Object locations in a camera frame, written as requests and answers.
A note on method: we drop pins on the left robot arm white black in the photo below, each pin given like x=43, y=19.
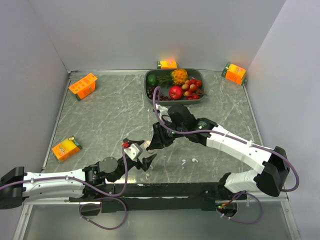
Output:
x=18, y=186

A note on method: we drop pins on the orange juice box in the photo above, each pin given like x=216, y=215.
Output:
x=65, y=149
x=167, y=65
x=235, y=74
x=83, y=87

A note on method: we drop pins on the orange juice box far right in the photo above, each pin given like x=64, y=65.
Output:
x=235, y=74

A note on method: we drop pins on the dark purple grape bunch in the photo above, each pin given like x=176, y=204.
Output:
x=150, y=93

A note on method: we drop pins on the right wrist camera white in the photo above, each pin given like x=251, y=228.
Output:
x=160, y=111

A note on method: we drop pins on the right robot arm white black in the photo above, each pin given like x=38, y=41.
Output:
x=269, y=166

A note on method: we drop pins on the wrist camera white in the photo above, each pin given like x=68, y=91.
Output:
x=160, y=111
x=133, y=151

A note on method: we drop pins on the red apple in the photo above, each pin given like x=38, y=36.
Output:
x=176, y=92

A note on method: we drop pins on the orange juice box back centre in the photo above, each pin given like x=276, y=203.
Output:
x=167, y=65

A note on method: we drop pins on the orange juice box far left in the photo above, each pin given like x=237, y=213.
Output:
x=83, y=87

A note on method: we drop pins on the small pineapple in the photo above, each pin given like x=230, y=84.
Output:
x=177, y=77

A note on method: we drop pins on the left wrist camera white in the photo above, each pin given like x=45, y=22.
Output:
x=133, y=151

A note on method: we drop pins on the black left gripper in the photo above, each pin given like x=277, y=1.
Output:
x=145, y=163

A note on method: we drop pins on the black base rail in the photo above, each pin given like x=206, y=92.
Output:
x=159, y=196

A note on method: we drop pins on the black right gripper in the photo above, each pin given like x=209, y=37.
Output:
x=159, y=140

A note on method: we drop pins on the dark grey fruit tray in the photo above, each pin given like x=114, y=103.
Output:
x=192, y=73

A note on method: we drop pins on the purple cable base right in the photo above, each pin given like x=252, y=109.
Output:
x=226, y=212

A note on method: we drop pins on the orange juice box near left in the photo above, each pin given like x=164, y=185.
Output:
x=65, y=149

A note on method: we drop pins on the green lime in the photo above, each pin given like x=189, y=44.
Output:
x=152, y=80

